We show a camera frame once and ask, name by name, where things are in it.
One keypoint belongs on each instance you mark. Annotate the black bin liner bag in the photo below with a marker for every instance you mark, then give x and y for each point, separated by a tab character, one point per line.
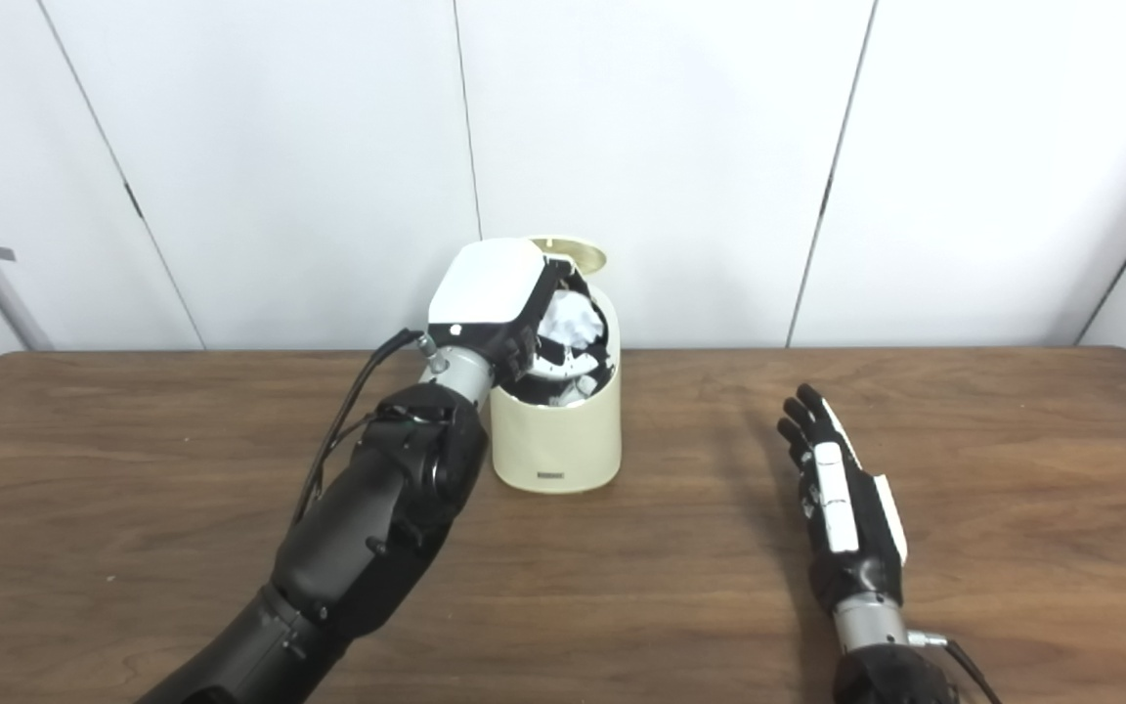
527	393

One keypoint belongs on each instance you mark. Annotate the round cream bin lid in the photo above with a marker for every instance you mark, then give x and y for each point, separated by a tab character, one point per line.
584	256

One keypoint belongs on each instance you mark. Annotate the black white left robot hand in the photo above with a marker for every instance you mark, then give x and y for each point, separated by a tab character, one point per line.
485	284

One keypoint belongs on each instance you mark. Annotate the white paper ball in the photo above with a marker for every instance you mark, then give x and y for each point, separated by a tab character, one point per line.
573	328

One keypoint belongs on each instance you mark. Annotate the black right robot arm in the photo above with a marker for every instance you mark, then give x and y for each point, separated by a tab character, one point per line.
890	665

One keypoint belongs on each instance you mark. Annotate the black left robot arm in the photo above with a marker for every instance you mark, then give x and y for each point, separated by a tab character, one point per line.
377	508

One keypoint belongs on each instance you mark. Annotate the cream-colored desktop trash bin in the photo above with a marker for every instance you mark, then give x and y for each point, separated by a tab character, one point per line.
563	445

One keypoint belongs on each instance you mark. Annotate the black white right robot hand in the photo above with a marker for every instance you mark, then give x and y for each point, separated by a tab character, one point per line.
837	499

